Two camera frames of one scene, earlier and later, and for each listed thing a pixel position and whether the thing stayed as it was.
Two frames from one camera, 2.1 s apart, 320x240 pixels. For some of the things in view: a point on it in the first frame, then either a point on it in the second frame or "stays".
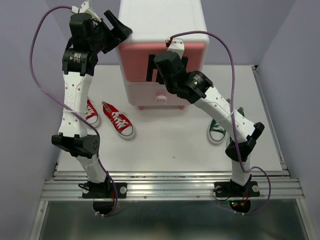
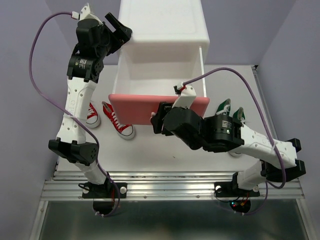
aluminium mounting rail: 172,185 stays
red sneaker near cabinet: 119,121 stays
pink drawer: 133,57 → 138,109
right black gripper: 151,65 → 157,120
